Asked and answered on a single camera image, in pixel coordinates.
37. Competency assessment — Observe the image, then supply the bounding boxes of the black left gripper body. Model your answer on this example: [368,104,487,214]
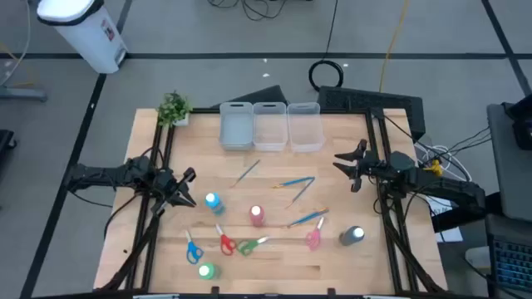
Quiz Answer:
[151,167,197,217]

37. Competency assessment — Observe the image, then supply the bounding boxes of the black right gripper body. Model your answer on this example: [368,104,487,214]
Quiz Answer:
[351,139,378,194]

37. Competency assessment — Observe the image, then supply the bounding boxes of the blue paint bottle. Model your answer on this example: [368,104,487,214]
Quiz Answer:
[204,191,228,217]

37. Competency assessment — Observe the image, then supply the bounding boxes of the blue scissors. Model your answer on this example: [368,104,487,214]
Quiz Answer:
[184,229,205,266]

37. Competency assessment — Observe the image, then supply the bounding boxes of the red scissors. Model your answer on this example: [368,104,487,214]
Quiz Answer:
[214,223,238,257]

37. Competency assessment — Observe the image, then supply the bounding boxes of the thin blue paintbrush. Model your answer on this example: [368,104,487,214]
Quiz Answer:
[229,159,262,189]

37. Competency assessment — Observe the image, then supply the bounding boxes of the black paint bottle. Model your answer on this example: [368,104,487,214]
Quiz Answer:
[338,225,367,248]

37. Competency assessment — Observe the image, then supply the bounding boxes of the pink scissors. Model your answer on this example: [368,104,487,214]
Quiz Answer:
[305,216,326,252]

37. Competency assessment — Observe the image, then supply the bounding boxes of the red paint bottle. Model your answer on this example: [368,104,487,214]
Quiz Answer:
[248,204,267,228]

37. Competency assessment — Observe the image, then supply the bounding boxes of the green paint bottle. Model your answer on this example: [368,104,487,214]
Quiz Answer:
[197,262,222,282]

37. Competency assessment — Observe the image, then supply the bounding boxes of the green scissors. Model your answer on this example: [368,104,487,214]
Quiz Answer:
[236,235,271,257]

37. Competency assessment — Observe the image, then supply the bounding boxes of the clear plastic bin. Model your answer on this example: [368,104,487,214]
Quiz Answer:
[286,101,326,154]
[252,101,288,153]

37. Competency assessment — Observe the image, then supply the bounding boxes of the black perforated panel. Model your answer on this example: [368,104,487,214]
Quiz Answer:
[318,86,427,142]

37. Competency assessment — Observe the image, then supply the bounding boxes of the opaque white plastic bin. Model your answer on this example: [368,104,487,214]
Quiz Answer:
[219,101,255,152]

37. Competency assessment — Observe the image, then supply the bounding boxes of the potted green plant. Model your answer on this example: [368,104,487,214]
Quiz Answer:
[156,90,195,128]

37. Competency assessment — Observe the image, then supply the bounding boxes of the yellow connector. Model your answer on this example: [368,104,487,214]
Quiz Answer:
[423,159,444,178]

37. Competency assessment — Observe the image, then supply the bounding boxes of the black flat panel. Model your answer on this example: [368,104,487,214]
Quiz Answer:
[211,85,288,110]

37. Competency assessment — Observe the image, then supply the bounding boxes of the white paper sheet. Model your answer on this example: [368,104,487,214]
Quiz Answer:
[426,193,463,244]

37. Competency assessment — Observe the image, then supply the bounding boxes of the white plastic object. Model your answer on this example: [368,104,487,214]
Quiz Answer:
[464,245,494,271]

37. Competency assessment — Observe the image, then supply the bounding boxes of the black device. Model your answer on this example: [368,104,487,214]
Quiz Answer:
[501,93,532,151]

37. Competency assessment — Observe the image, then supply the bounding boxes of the black keyboard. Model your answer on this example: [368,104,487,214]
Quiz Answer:
[492,238,532,292]

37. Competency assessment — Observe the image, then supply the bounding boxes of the white trash can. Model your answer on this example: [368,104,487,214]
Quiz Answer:
[36,0,129,75]

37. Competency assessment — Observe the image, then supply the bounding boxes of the grey stand base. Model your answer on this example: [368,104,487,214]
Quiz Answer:
[0,85,47,103]

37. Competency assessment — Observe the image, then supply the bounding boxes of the black equipment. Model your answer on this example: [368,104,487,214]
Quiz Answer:
[0,129,17,167]

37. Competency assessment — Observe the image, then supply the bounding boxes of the white cable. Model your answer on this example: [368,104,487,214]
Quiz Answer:
[415,143,474,184]

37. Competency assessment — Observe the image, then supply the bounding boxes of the black coiled cable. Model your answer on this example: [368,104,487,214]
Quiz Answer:
[308,0,345,93]

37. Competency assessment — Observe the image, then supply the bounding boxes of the yellow cable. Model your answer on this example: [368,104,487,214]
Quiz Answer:
[378,0,411,93]

